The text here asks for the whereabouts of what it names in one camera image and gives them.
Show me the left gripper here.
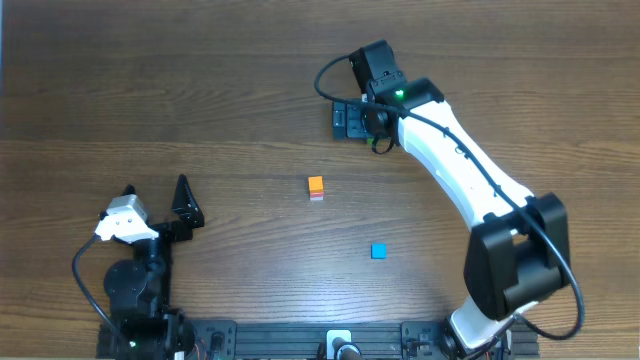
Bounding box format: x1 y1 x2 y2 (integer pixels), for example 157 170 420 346
121 173 206 244

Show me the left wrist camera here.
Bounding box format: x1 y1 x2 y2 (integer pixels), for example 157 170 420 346
94 193 160 245

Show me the mounting rail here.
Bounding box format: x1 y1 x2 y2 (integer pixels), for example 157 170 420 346
95 319 541 360

